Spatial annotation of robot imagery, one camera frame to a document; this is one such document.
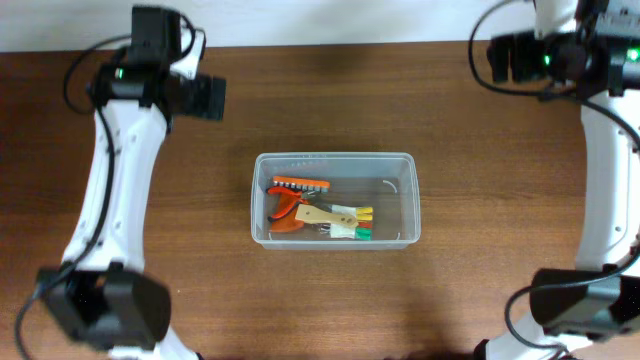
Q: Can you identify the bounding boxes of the orange handled pliers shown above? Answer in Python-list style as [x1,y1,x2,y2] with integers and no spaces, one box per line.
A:
[266,186,321,223]

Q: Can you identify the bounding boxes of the orange socket rail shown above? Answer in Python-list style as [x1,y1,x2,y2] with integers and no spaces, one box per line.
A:
[272,176,331,193]

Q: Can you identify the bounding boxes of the clear plastic container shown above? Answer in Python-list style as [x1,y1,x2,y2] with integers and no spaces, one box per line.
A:
[251,152,421,250]

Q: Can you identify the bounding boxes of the orange scraper wooden handle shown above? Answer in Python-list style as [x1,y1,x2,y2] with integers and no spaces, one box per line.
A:
[269,198,348,233]

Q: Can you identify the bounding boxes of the clear pack coloured plugs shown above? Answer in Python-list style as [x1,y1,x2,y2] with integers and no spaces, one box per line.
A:
[316,204,374,241]

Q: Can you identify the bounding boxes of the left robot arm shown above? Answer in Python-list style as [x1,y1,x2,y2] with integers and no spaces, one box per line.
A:
[33,5,226,359]

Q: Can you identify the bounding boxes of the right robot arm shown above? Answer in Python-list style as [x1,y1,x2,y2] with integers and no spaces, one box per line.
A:
[474,1,639,359]

